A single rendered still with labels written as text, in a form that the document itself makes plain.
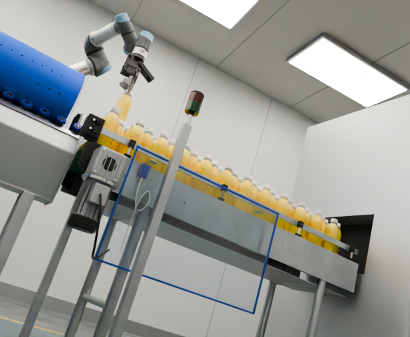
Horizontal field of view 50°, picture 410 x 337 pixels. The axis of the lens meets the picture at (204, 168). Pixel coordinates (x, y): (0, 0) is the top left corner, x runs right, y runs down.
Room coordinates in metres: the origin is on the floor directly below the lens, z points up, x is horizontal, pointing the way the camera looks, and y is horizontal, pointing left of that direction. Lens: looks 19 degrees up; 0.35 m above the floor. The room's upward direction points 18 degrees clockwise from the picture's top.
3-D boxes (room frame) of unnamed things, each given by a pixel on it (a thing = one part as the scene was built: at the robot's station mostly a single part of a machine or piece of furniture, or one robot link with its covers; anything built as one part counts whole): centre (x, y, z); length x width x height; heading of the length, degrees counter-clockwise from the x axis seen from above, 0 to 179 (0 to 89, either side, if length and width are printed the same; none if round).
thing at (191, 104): (1.73, 0.13, 1.18); 0.06 x 0.06 x 0.05
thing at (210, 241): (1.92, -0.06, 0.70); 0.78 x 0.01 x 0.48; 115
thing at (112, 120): (1.83, 0.46, 1.00); 0.07 x 0.07 x 0.19
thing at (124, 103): (2.02, 0.48, 1.19); 0.07 x 0.07 x 0.19
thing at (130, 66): (2.01, 0.51, 1.44); 0.09 x 0.08 x 0.12; 115
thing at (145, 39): (2.01, 0.51, 1.60); 0.09 x 0.08 x 0.11; 40
